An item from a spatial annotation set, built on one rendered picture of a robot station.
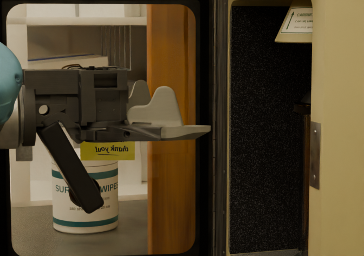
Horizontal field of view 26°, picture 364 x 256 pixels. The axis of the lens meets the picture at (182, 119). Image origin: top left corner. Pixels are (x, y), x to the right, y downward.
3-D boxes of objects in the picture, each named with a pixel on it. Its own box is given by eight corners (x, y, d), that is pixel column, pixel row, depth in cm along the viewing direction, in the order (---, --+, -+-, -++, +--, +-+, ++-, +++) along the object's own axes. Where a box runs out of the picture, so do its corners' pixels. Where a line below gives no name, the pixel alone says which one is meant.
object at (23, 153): (32, 161, 106) (31, 119, 106) (15, 162, 106) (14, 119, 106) (33, 159, 108) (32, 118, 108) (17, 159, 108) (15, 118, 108)
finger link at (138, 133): (156, 128, 84) (81, 125, 87) (156, 143, 85) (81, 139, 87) (170, 123, 89) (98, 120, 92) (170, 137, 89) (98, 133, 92)
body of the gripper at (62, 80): (134, 70, 87) (23, 71, 84) (134, 146, 88) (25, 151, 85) (119, 66, 95) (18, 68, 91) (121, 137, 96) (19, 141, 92)
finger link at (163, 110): (203, 87, 84) (122, 86, 87) (202, 143, 84) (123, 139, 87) (211, 85, 87) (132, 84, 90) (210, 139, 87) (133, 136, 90)
